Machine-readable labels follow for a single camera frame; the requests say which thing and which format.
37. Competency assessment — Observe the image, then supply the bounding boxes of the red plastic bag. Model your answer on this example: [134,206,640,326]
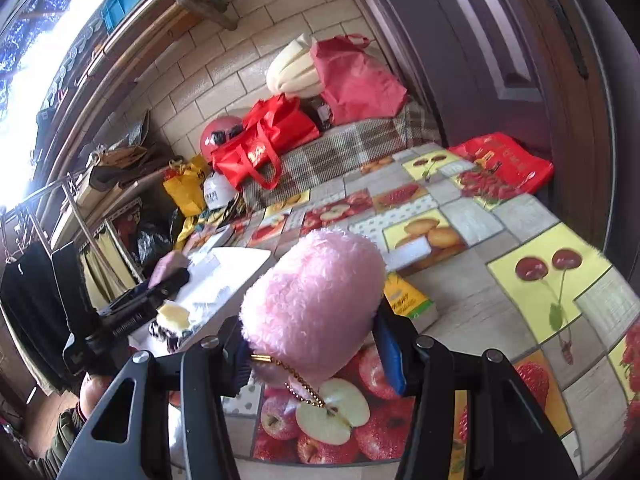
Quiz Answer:
[447,132,555,194]

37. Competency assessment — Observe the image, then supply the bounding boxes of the yellow packets in rack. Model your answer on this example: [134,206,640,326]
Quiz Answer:
[80,232,146,307]

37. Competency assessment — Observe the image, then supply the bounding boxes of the yellow green carton box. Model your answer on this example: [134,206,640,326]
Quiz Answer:
[382,271,440,333]

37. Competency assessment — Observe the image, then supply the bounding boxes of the yellow soft toy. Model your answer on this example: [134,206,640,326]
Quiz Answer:
[157,302,192,331]

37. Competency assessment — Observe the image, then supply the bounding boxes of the plaid blanket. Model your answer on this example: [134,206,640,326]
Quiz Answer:
[242,102,443,211]

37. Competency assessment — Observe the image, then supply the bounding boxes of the pink red fabric bag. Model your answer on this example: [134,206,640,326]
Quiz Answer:
[310,34,408,126]

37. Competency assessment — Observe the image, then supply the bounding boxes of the red tote bag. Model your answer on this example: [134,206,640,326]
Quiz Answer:
[210,95,321,192]

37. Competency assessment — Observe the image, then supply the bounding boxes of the fruit print tablecloth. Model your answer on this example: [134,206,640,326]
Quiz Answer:
[170,142,640,480]

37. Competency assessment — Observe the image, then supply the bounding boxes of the dark purple door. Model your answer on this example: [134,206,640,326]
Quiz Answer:
[345,0,618,261]

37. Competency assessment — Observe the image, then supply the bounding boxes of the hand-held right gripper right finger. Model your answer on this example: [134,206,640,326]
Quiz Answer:
[372,302,581,480]

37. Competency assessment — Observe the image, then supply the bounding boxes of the bright window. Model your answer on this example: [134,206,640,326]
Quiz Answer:
[0,0,112,211]

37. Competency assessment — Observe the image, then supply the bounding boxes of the person's left hand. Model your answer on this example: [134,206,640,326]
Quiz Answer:
[79,374,115,418]

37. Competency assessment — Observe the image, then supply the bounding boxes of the small white printed box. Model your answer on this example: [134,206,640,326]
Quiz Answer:
[187,225,236,257]

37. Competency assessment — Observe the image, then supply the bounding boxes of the black white patterned soft item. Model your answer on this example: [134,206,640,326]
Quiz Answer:
[148,321,193,353]

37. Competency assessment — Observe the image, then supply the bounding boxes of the cream ridged cushion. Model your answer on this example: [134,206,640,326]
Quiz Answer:
[265,32,323,99]

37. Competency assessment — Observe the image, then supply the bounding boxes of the pink fluffy plush toy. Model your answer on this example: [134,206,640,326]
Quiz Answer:
[239,227,388,408]

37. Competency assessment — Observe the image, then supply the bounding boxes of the red helmet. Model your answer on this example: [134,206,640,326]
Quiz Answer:
[200,115,247,163]

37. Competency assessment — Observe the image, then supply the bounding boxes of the pile of cardboard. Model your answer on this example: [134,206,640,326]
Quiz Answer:
[75,110,172,196]

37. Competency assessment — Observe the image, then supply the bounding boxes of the black plastic bag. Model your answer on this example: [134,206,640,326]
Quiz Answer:
[135,217,175,267]

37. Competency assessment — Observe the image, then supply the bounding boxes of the black hanging cloth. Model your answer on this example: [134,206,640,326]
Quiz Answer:
[0,242,97,392]

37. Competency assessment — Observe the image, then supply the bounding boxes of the metal storage rack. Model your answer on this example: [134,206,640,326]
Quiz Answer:
[0,170,151,308]

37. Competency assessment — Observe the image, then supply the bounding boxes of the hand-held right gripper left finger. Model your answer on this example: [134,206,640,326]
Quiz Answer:
[57,315,251,480]

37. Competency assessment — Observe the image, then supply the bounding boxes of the white jar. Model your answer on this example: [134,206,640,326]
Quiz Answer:
[202,172,238,211]

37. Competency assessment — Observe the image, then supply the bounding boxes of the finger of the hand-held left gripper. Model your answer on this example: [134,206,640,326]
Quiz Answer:
[148,267,191,305]

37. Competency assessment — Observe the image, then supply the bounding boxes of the white shallow cardboard box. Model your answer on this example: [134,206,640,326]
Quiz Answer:
[127,246,273,356]

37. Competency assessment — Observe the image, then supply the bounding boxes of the yellow shopping bag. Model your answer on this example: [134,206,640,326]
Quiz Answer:
[162,156,208,217]

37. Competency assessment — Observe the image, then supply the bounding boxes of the yellow black patterned packet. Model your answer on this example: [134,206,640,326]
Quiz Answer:
[200,195,251,227]

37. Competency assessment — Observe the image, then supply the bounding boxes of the dark glass jar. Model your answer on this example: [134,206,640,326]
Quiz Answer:
[304,97,333,131]

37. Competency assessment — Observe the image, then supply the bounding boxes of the person's left forearm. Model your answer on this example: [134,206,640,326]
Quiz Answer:
[27,406,87,480]

